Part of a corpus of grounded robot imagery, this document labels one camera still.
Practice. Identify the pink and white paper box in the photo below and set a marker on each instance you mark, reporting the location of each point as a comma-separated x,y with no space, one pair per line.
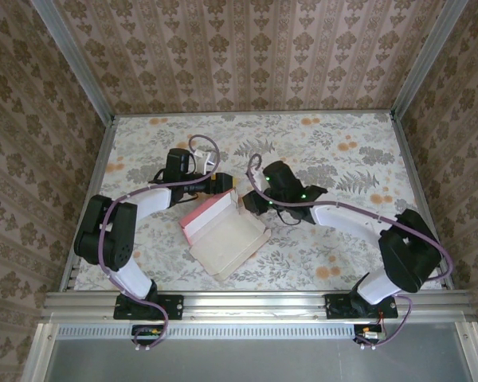
227,242

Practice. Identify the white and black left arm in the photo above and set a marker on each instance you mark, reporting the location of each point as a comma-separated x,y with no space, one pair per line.
115,238

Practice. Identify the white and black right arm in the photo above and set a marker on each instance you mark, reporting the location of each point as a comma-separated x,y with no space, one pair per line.
406,254

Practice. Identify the floral tablecloth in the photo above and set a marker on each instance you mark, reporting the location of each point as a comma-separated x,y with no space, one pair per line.
163,131

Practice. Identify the grey metal panel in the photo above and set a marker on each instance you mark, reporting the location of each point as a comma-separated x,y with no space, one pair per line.
255,362

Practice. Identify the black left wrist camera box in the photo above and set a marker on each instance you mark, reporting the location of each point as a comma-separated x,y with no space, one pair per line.
180,161

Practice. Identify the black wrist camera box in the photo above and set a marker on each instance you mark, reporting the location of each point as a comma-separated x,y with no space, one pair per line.
180,161
280,173

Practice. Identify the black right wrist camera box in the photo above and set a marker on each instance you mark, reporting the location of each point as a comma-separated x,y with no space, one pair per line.
280,173

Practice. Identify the aluminium table side rail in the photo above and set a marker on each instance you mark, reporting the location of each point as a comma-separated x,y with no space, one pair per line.
422,179
91,179

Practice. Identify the long aluminium base rail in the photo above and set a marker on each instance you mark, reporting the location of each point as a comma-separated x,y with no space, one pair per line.
255,306

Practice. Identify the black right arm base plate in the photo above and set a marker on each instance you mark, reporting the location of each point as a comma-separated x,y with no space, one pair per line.
336,307

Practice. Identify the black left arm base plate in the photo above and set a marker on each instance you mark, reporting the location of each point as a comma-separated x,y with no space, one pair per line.
175,307

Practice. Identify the aluminium corner post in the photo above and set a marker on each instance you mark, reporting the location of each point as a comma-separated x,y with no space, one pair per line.
77,59
422,59

